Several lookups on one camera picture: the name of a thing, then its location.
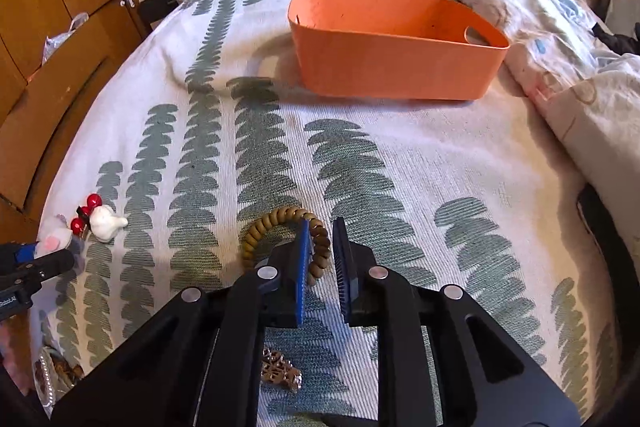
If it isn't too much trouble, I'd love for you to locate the white plastic bag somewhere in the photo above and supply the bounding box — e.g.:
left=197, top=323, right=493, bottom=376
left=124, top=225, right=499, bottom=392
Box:
left=42, top=12, right=90, bottom=62

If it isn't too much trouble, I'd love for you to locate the white garlic charm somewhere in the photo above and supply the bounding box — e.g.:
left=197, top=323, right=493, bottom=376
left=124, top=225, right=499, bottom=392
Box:
left=89, top=205, right=129, bottom=243

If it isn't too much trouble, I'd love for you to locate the white plush mouse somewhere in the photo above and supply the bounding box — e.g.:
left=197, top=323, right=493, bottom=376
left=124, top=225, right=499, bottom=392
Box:
left=36, top=216, right=86, bottom=258

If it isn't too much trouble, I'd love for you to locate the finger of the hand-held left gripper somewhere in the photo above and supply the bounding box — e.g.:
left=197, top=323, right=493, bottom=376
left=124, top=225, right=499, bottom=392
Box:
left=15, top=249, right=76, bottom=288
left=0, top=242, right=41, bottom=264

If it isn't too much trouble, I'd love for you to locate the person's left forearm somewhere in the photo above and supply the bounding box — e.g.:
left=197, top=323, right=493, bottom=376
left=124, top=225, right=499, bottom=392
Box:
left=0, top=321, right=36, bottom=403

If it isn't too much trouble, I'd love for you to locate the wooden bead bracelet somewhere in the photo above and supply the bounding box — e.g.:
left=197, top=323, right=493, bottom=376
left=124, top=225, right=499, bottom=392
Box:
left=240, top=206, right=333, bottom=289

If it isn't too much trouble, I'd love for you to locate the black clothes pile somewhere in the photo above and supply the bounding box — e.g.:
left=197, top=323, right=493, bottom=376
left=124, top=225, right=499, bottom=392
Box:
left=592, top=22, right=640, bottom=56

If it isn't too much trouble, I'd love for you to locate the orange plastic basket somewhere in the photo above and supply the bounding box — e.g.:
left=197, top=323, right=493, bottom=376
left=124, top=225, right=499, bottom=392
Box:
left=287, top=0, right=511, bottom=102

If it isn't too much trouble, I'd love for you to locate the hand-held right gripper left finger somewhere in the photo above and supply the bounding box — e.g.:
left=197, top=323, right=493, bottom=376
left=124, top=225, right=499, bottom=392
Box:
left=50, top=218, right=313, bottom=427

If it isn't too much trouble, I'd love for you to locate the metal pendant charm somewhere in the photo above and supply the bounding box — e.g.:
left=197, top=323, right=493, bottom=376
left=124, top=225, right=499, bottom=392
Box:
left=260, top=347, right=303, bottom=392

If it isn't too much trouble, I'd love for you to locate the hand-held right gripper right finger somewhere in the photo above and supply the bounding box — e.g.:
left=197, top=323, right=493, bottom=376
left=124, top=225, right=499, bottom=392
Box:
left=332, top=217, right=583, bottom=427

